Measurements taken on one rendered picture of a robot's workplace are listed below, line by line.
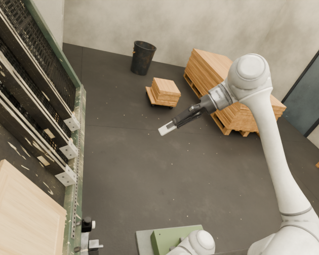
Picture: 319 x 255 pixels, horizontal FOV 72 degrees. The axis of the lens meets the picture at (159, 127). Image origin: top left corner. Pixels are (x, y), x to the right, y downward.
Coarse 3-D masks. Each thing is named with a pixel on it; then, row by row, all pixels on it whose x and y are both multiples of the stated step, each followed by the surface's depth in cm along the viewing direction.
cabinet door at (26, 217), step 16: (0, 176) 87; (16, 176) 96; (0, 192) 84; (16, 192) 93; (32, 192) 102; (0, 208) 82; (16, 208) 90; (32, 208) 99; (48, 208) 110; (0, 224) 79; (16, 224) 87; (32, 224) 95; (48, 224) 106; (64, 224) 119; (0, 240) 77; (16, 240) 84; (32, 240) 92; (48, 240) 102
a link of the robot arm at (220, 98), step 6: (210, 90) 82; (216, 90) 80; (222, 90) 79; (210, 96) 82; (216, 96) 79; (222, 96) 79; (228, 96) 78; (216, 102) 79; (222, 102) 79; (228, 102) 80; (216, 108) 83; (222, 108) 82
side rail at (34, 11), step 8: (24, 0) 173; (32, 0) 180; (32, 8) 178; (32, 16) 181; (40, 16) 184; (40, 24) 186; (48, 32) 191; (48, 40) 195; (56, 48) 201; (64, 56) 211; (64, 64) 211; (72, 72) 219; (72, 80) 223
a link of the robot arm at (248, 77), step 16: (240, 64) 59; (256, 64) 58; (240, 80) 60; (256, 80) 58; (240, 96) 65; (256, 96) 62; (256, 112) 64; (272, 112) 64; (272, 128) 65; (272, 144) 68; (272, 160) 72; (272, 176) 76; (288, 176) 74; (288, 192) 73; (288, 208) 73; (304, 208) 71
